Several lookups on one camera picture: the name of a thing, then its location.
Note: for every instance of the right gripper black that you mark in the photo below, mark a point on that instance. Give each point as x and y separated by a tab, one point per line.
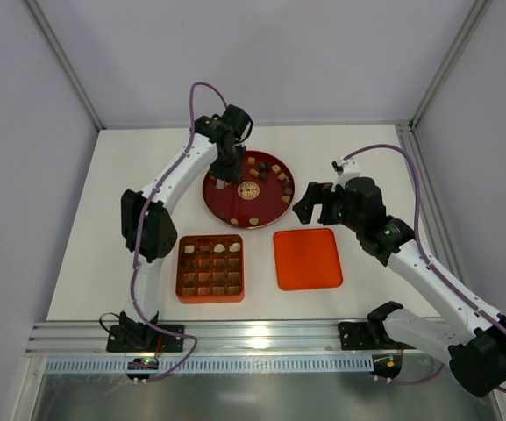
323	204

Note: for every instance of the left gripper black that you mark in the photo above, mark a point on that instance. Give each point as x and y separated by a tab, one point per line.
227	170

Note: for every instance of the orange box lid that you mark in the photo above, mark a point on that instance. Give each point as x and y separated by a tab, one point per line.
307	259

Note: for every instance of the white oval chocolate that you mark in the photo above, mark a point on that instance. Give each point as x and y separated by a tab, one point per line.
234	248

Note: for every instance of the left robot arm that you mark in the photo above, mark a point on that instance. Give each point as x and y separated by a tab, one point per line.
214	144

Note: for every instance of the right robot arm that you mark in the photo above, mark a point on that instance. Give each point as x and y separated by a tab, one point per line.
472	339

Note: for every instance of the orange chocolate box tray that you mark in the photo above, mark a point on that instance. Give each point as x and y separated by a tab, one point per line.
205	278

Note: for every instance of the red round plate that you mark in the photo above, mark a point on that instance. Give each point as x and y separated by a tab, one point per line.
265	191

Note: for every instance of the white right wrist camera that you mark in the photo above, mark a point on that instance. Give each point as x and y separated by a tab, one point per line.
345	169

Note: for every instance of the aluminium front rail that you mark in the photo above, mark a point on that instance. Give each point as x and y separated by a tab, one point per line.
228	336

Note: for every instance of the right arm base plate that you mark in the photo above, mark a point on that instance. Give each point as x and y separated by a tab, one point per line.
361	336

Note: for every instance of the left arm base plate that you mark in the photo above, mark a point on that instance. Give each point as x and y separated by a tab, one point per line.
144	339

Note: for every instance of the white slotted cable duct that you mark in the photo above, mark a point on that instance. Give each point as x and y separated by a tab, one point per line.
236	364

